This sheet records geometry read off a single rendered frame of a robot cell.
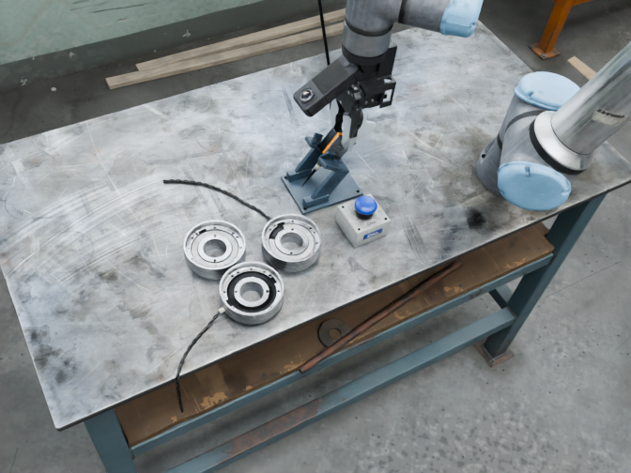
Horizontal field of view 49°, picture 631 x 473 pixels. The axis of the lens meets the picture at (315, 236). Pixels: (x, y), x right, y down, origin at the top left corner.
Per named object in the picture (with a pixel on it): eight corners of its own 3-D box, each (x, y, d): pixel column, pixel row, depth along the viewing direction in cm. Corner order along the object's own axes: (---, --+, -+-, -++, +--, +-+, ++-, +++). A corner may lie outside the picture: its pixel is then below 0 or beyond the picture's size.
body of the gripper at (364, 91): (392, 109, 118) (404, 52, 108) (346, 122, 115) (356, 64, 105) (370, 82, 122) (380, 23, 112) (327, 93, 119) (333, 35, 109)
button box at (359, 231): (354, 249, 124) (358, 232, 120) (334, 221, 127) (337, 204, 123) (392, 234, 127) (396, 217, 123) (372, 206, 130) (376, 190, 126)
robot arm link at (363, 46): (359, 41, 102) (333, 9, 106) (355, 66, 105) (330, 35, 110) (402, 30, 104) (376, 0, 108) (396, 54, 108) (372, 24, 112)
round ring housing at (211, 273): (174, 250, 120) (172, 236, 117) (225, 225, 125) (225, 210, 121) (204, 293, 116) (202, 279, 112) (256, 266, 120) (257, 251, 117)
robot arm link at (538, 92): (562, 126, 134) (590, 70, 123) (559, 174, 126) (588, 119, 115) (501, 110, 135) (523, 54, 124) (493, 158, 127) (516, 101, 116)
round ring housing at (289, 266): (330, 262, 122) (332, 249, 118) (277, 283, 118) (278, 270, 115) (302, 220, 127) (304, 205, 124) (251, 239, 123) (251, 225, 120)
